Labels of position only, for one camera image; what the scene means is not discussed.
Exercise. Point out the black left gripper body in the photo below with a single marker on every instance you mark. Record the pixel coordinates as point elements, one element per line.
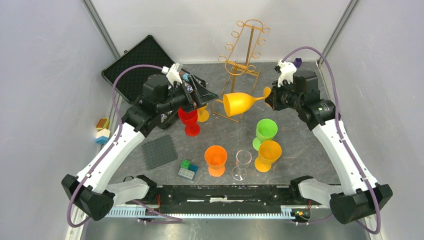
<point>176,99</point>

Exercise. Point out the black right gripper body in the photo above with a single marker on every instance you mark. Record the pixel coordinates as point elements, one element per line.
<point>284,96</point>

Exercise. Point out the yellow plastic wine glass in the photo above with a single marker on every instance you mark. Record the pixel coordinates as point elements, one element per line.
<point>237,103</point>
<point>202,114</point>
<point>269,152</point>

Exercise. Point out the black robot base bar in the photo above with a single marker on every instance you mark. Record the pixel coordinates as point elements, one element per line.
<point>223,199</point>

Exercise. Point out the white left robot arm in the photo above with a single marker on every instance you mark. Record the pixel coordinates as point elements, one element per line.
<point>90,189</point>

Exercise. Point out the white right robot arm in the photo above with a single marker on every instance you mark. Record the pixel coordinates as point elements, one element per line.
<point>359,194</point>

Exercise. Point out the red plastic wine glass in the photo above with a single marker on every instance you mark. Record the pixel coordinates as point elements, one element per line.
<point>189,119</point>

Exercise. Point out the green plastic wine glass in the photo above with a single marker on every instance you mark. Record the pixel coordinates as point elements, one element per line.
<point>266,129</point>

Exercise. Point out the orange plastic wine glass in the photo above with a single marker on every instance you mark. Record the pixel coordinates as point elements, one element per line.
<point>216,157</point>

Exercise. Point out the clear wine glass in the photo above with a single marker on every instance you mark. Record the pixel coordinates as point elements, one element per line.
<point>242,162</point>

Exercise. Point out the purple cube block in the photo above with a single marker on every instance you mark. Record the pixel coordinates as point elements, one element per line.
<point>297,62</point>

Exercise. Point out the black poker chip case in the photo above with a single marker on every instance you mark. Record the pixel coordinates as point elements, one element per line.
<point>129,73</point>

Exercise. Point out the grey building baseplate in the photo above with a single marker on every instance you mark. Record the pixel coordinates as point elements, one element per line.
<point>159,152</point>

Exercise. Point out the yellow orange toy brick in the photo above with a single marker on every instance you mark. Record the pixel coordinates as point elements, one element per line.
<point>103,123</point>

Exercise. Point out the white blue toy brick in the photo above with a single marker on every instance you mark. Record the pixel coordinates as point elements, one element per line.
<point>102,136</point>

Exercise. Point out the green grey blue bricks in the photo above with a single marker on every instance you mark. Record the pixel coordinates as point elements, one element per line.
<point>187,170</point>

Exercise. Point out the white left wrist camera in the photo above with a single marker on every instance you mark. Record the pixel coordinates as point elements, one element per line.
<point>173,73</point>

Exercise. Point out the gold wire wine glass rack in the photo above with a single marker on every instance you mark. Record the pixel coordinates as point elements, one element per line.
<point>238,61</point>

